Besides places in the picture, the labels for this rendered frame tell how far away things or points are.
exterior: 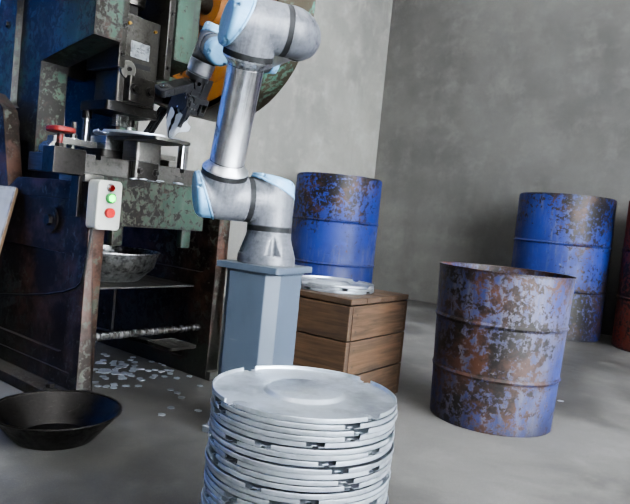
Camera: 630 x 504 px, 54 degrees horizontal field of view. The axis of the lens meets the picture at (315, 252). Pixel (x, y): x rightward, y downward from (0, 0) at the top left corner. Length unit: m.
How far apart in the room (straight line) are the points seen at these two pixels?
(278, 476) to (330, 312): 1.05
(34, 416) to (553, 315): 1.44
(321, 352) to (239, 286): 0.46
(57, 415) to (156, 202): 0.70
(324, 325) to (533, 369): 0.63
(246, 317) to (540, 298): 0.85
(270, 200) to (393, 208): 3.77
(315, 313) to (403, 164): 3.47
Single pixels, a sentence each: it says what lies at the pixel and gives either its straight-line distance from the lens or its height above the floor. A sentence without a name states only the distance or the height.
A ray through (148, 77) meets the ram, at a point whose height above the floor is 0.99.
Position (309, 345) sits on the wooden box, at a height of 0.18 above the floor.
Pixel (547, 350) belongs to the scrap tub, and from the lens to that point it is 1.97.
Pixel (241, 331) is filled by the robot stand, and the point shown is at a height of 0.28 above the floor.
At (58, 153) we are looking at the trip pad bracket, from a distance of 1.82.
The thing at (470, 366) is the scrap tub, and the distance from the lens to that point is 1.94.
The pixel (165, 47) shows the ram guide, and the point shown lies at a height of 1.09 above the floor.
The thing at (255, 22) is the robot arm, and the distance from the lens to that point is 1.44.
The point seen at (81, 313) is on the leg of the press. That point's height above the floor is 0.25.
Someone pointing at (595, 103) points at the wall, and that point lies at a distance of 4.79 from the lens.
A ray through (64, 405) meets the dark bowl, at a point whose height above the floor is 0.04.
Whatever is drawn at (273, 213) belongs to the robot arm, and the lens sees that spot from 1.58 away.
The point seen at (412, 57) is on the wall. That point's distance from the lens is 5.47.
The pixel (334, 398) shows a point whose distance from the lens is 0.97.
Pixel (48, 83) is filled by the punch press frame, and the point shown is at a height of 0.94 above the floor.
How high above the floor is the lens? 0.58
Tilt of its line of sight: 3 degrees down
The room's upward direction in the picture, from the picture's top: 6 degrees clockwise
